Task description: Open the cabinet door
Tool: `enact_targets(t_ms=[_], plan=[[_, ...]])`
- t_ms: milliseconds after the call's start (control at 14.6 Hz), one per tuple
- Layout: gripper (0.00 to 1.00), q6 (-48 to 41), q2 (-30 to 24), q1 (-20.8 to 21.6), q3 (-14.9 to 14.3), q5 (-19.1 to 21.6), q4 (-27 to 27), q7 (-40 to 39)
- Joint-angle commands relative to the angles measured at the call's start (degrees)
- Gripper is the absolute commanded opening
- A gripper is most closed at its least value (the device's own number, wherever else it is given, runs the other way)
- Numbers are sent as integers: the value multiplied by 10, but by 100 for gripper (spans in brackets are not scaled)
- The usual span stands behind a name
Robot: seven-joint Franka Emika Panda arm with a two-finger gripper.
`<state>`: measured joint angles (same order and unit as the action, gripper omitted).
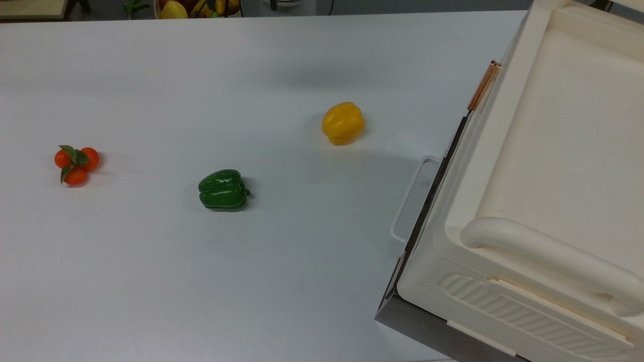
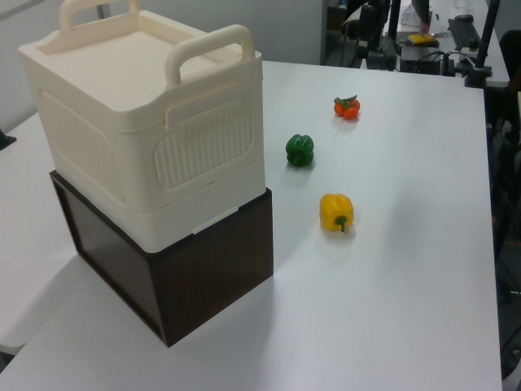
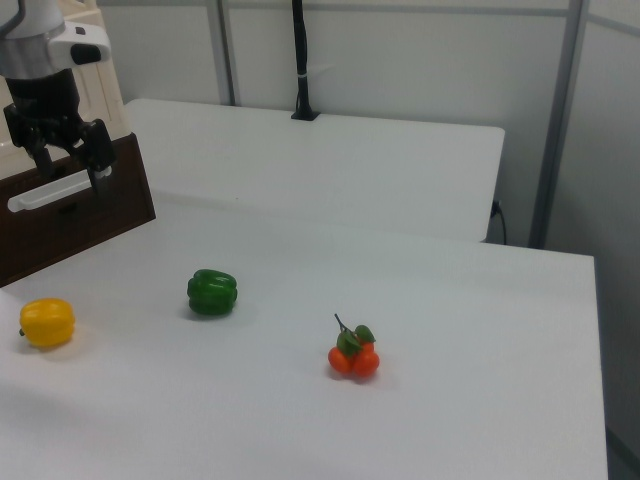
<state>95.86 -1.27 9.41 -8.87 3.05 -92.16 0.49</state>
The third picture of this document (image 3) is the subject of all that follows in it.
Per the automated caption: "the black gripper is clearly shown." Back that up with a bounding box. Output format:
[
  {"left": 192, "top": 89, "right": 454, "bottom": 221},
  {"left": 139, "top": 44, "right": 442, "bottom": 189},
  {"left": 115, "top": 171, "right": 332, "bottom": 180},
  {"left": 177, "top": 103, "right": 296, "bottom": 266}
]
[{"left": 3, "top": 68, "right": 119, "bottom": 199}]

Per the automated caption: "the cream plastic cabinet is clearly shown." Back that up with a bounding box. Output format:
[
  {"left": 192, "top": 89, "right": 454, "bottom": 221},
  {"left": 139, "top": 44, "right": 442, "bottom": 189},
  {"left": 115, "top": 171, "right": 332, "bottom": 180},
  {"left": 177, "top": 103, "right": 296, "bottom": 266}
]
[{"left": 0, "top": 8, "right": 132, "bottom": 181}]

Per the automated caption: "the dark brown wooden drawer box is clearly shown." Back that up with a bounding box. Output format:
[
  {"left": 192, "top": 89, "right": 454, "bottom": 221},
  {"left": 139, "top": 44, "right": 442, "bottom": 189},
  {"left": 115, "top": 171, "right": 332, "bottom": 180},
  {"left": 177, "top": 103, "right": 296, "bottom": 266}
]
[{"left": 0, "top": 130, "right": 158, "bottom": 289}]

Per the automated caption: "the yellow bell pepper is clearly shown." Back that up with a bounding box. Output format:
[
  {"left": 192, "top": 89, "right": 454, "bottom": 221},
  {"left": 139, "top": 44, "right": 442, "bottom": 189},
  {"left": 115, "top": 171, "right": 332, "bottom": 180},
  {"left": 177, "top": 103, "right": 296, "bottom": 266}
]
[{"left": 18, "top": 297, "right": 77, "bottom": 350}]

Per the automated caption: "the green bell pepper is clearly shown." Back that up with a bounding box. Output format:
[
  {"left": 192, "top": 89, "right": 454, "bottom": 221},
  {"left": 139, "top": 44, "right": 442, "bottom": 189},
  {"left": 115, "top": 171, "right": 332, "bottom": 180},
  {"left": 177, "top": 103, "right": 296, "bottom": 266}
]
[{"left": 186, "top": 268, "right": 239, "bottom": 318}]

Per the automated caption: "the orange tomato cluster with leaves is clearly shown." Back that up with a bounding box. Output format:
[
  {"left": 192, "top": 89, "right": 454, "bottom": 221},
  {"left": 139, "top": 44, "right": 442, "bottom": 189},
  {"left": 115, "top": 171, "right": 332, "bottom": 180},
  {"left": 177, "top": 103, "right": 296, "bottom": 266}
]
[{"left": 327, "top": 313, "right": 382, "bottom": 380}]

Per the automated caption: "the white drawer handle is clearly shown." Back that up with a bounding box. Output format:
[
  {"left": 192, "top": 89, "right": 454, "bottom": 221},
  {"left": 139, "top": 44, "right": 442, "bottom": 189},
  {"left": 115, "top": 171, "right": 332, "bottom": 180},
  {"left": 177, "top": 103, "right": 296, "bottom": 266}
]
[{"left": 6, "top": 168, "right": 114, "bottom": 214}]

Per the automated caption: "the thin grey partition post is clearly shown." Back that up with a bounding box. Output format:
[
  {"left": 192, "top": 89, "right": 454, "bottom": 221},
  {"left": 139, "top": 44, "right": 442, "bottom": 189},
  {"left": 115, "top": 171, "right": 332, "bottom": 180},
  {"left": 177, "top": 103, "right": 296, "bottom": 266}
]
[{"left": 215, "top": 0, "right": 237, "bottom": 107}]

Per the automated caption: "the black camera stand pole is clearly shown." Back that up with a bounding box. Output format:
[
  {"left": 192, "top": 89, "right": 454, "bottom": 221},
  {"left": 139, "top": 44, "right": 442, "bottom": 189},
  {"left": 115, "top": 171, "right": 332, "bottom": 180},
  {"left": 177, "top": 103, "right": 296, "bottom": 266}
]
[{"left": 290, "top": 0, "right": 322, "bottom": 123}]

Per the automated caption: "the black cable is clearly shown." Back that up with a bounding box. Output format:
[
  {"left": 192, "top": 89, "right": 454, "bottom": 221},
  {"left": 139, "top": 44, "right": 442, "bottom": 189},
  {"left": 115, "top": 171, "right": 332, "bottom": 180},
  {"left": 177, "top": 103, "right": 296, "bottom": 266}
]
[{"left": 491, "top": 199, "right": 509, "bottom": 246}]

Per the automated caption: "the thick grey partition post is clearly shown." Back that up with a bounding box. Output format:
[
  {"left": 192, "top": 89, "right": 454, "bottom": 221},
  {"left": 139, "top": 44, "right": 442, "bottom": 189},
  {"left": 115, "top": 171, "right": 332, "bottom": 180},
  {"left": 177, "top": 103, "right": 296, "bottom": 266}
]
[{"left": 528, "top": 0, "right": 592, "bottom": 250}]

